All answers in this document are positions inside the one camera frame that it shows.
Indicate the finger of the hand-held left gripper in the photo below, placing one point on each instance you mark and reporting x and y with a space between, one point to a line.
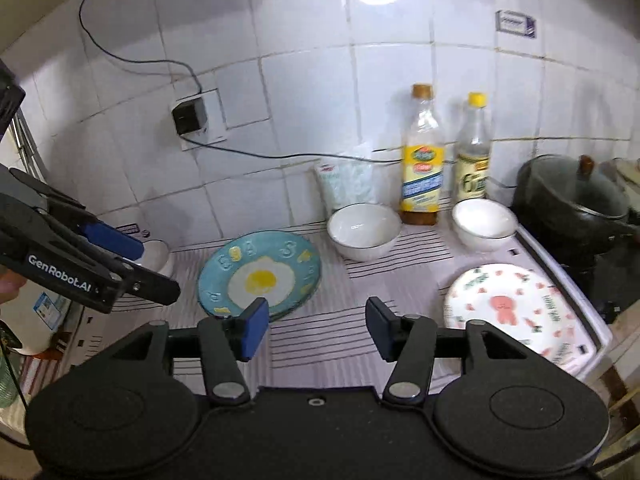
150 285
112 240

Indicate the black appliance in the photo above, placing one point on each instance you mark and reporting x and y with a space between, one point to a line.
9 97

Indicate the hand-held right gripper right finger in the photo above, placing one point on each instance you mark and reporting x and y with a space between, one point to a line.
380 327

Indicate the clear vinegar bottle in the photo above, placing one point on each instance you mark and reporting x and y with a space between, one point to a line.
472 160

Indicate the oil bottle with yellow label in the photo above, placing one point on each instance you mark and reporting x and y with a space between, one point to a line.
422 170

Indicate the white salt bag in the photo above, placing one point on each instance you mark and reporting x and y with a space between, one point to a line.
347 182

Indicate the black cooking pot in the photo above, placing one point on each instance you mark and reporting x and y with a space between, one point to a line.
565 230

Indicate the white ceramic dish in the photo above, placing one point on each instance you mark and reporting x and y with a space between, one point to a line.
157 260

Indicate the blue and white wall sticker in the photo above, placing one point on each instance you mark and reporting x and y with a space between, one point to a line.
516 23

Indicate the glass pot lid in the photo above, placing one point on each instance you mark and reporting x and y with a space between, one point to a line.
565 182

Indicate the black power adapter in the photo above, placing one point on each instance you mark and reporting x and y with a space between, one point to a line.
190 116

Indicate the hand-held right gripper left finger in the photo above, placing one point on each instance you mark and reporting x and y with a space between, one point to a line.
255 327

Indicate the white plate with pink print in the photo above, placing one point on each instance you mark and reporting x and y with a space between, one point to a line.
500 305

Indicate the white ribbed bowl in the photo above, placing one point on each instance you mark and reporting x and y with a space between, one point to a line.
362 232
482 225

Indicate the blue fried-egg print plate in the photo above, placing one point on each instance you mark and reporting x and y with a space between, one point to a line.
225 280

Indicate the striped counter mat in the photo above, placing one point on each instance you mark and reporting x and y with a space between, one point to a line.
390 285

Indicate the white wall socket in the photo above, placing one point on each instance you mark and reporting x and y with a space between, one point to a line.
216 110

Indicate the white jug with label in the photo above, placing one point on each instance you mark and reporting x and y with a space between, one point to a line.
35 317

